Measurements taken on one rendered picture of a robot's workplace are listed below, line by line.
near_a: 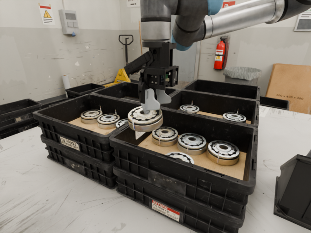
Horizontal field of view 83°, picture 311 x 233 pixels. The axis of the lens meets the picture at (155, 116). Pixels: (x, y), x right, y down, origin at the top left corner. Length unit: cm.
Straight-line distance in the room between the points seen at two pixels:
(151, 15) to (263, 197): 67
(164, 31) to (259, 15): 35
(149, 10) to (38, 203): 68
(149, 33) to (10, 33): 338
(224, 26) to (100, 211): 70
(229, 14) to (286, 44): 300
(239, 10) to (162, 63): 31
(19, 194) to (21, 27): 323
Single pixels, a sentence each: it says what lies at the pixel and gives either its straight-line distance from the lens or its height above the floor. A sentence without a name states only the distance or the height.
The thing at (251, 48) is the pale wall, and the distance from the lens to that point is 365.
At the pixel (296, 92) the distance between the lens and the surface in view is 350.
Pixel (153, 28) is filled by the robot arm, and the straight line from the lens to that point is 46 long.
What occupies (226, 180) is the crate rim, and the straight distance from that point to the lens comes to 43.
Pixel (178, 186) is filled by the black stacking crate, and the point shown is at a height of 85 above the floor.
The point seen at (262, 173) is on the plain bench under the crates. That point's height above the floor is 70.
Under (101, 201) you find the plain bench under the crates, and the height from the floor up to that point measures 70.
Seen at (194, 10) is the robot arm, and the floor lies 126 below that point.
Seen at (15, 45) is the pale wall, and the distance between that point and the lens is 376.
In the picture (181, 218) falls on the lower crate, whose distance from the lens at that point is 59.
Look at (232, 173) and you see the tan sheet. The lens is 61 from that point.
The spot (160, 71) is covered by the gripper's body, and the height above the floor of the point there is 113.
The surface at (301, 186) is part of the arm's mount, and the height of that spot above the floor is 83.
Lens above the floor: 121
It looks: 25 degrees down
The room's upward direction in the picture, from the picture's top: straight up
